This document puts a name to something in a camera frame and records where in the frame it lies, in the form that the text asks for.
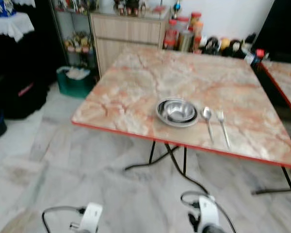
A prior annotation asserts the light wooden cabinet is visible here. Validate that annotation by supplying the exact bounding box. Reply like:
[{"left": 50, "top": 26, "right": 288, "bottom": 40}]
[{"left": 90, "top": 11, "right": 171, "bottom": 77}]

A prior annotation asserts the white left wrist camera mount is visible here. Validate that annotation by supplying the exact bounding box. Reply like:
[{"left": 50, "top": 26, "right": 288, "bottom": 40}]
[{"left": 79, "top": 202, "right": 104, "bottom": 233}]

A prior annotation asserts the blue white ornament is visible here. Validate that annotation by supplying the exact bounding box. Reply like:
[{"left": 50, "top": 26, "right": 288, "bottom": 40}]
[{"left": 0, "top": 0, "right": 16, "bottom": 18}]

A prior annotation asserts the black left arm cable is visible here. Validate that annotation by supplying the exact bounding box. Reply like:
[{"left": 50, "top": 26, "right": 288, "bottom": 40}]
[{"left": 41, "top": 206, "right": 86, "bottom": 233}]

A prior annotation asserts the steel plate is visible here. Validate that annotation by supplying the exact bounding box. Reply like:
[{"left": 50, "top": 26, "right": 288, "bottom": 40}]
[{"left": 156, "top": 97, "right": 200, "bottom": 128}]

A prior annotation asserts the steel canister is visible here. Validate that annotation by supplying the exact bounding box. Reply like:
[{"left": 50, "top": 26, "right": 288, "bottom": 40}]
[{"left": 178, "top": 30, "right": 194, "bottom": 52}]

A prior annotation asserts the steel spoon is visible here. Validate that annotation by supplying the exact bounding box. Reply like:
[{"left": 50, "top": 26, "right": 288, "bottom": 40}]
[{"left": 202, "top": 107, "right": 215, "bottom": 143}]

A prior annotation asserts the black white plush toy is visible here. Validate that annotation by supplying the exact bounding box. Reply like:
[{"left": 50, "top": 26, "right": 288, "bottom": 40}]
[{"left": 204, "top": 36, "right": 221, "bottom": 54}]

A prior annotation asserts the large black panel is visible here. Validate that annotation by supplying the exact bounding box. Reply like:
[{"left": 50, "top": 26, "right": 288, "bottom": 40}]
[{"left": 252, "top": 0, "right": 291, "bottom": 63}]

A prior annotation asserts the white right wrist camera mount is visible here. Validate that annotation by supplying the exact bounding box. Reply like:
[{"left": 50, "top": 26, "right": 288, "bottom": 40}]
[{"left": 198, "top": 195, "right": 220, "bottom": 230}]

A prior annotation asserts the green plastic basket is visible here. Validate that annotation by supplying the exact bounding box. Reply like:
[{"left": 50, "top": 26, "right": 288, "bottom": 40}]
[{"left": 56, "top": 66, "right": 96, "bottom": 99}]

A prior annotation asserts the glass display shelf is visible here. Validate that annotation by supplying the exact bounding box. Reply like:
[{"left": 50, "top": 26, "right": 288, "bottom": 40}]
[{"left": 49, "top": 0, "right": 97, "bottom": 68}]

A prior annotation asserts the orange lid jar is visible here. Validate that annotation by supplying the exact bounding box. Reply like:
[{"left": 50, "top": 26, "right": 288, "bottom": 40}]
[{"left": 190, "top": 12, "right": 203, "bottom": 37}]

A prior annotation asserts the small trophy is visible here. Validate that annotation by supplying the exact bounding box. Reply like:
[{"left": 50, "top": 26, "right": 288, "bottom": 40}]
[{"left": 172, "top": 0, "right": 183, "bottom": 19}]

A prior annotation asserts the steel fork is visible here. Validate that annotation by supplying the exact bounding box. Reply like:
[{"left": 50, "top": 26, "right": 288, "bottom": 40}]
[{"left": 217, "top": 110, "right": 231, "bottom": 149}]

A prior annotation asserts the red cap bottle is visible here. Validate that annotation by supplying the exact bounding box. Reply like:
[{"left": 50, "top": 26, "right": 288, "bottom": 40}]
[{"left": 253, "top": 49, "right": 266, "bottom": 67}]

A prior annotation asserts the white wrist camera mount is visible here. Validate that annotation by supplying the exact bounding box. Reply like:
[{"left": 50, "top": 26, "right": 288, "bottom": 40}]
[
  {"left": 79, "top": 202, "right": 104, "bottom": 233},
  {"left": 198, "top": 195, "right": 220, "bottom": 230}
]

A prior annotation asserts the short red lid jar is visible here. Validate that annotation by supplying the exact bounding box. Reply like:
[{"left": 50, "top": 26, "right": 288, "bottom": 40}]
[{"left": 177, "top": 17, "right": 190, "bottom": 32}]

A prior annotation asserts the black bag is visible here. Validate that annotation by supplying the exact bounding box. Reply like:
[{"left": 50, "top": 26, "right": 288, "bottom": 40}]
[{"left": 0, "top": 73, "right": 49, "bottom": 120}]

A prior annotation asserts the white lace cloth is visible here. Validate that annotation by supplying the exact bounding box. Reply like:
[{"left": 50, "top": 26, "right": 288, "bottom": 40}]
[{"left": 0, "top": 12, "right": 36, "bottom": 43}]

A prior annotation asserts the steel bowl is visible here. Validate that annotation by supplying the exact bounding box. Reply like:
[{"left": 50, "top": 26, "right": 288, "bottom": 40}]
[{"left": 160, "top": 99, "right": 196, "bottom": 122}]

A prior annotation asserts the marble top folding table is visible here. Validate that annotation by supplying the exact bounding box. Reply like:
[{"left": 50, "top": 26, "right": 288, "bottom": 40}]
[
  {"left": 70, "top": 45, "right": 291, "bottom": 195},
  {"left": 260, "top": 61, "right": 291, "bottom": 122}
]

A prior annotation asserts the tall red lid jar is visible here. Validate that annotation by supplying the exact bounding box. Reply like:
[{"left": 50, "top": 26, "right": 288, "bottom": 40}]
[{"left": 164, "top": 19, "right": 179, "bottom": 50}]

